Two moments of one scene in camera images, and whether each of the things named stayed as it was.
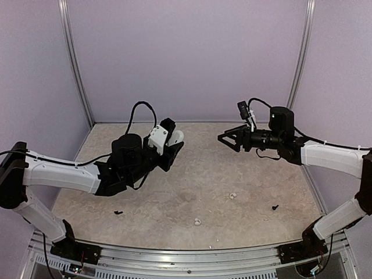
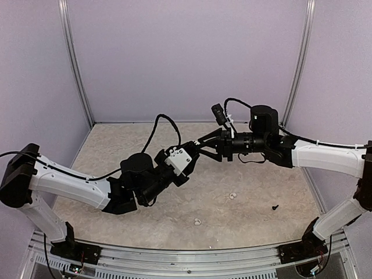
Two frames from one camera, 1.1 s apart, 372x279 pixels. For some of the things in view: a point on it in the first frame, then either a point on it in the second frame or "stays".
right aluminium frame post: [310, 13] stays
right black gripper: [244, 138] → [225, 138]
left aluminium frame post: [64, 24] stays
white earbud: [197, 221] stays
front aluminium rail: [142, 263] stays
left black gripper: [171, 152] → [186, 172]
